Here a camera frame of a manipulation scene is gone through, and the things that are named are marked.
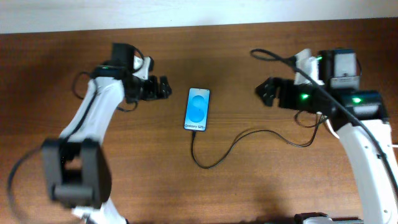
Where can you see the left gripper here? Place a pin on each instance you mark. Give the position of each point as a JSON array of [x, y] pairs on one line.
[[152, 89]]

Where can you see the blue Samsung smartphone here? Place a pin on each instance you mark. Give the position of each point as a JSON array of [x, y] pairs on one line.
[[197, 109]]

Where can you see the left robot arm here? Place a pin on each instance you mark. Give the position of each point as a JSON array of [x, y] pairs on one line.
[[76, 172]]

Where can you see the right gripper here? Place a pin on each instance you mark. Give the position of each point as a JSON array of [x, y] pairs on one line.
[[278, 92]]

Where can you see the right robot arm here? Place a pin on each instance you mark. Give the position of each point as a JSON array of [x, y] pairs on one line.
[[328, 83]]

